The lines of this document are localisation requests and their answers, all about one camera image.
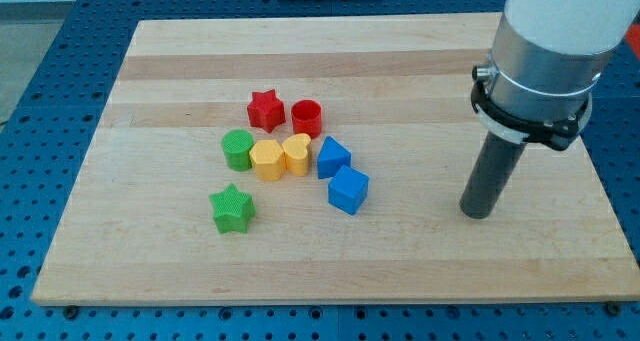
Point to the yellow heart block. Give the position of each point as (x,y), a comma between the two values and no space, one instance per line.
(297,149)

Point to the red star block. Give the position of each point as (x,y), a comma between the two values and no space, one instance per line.
(266,110)

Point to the blue triangle block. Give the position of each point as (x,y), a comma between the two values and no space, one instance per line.
(333,155)

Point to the yellow hexagon block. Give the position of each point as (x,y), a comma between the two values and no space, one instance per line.
(267,158)

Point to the blue cube block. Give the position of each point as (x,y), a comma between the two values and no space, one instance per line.
(348,189)

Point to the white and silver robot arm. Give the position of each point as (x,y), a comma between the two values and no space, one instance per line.
(549,54)

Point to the green star block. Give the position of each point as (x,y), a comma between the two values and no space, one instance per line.
(232,210)

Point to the red cylinder block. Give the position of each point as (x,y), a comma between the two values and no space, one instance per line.
(307,118)

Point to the wooden board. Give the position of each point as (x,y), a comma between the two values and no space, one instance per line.
(137,229)

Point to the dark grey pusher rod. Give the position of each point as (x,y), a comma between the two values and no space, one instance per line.
(492,170)

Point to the green cylinder block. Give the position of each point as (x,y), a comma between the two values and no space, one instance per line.
(236,145)

